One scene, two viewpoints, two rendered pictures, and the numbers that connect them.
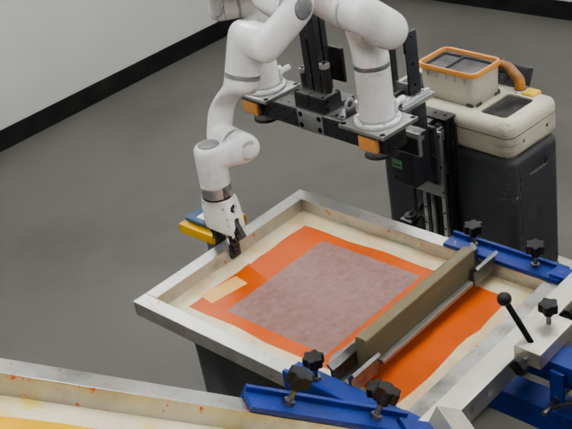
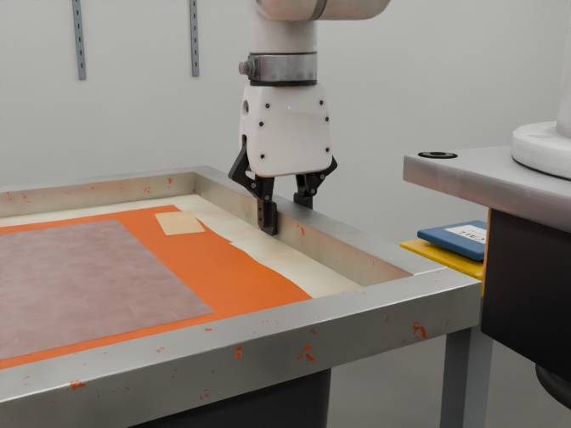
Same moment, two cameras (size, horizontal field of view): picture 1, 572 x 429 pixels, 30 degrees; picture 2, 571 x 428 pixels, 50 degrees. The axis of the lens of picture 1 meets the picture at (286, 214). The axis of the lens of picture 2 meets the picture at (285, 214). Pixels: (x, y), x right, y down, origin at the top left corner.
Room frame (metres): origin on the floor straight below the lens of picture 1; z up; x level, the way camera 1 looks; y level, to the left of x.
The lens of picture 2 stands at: (2.42, -0.53, 1.18)
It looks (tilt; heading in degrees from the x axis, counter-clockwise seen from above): 15 degrees down; 104
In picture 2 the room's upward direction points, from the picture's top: straight up
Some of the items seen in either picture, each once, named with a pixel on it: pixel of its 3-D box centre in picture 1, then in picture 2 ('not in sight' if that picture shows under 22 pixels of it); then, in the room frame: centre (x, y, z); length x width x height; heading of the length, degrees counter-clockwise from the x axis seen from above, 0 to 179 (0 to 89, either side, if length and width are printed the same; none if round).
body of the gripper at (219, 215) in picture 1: (220, 209); (284, 122); (2.25, 0.15, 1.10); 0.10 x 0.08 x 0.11; 43
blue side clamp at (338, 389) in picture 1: (348, 404); not in sight; (1.61, -0.06, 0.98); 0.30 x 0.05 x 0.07; 43
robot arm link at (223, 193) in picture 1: (218, 188); (277, 67); (2.24, 0.15, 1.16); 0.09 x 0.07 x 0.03; 43
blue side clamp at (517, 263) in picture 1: (504, 265); not in sight; (1.99, -0.47, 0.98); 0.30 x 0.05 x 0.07; 43
